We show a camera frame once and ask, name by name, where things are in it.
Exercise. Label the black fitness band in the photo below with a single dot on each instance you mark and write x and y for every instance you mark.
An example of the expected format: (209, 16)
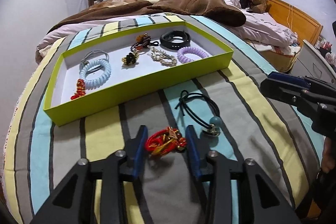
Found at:
(175, 40)

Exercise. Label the brown teddy bear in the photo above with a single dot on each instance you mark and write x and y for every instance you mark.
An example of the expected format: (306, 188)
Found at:
(258, 6)

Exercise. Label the wooden headboard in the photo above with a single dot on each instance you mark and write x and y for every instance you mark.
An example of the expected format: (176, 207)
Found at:
(298, 21)

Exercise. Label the person right hand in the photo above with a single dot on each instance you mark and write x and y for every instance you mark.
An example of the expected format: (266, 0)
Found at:
(328, 155)

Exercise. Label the black cord teal bead tie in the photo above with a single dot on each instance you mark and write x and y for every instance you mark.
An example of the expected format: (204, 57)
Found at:
(202, 110)

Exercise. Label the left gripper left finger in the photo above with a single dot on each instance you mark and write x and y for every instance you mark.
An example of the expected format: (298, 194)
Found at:
(136, 151)

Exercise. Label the green cardboard tray box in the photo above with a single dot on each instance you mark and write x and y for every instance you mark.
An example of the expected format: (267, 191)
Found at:
(127, 83)

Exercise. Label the grey nightstand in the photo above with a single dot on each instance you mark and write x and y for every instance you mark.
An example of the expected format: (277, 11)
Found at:
(310, 62)

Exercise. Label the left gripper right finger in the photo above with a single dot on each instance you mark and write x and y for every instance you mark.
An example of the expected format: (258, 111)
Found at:
(196, 154)

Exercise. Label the brown fleece blanket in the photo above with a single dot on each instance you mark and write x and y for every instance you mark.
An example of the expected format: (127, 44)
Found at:
(215, 10)

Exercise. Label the red gold knot ornament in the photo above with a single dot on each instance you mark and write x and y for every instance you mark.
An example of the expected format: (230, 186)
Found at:
(80, 89)

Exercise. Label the pink beaded hair clip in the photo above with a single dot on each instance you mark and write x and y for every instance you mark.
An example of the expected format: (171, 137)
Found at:
(162, 57)

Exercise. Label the striped bed sheet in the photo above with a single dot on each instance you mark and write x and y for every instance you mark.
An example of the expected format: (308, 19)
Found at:
(39, 153)

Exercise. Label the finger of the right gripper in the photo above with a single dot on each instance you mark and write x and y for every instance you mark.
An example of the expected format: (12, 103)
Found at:
(289, 92)
(288, 79)

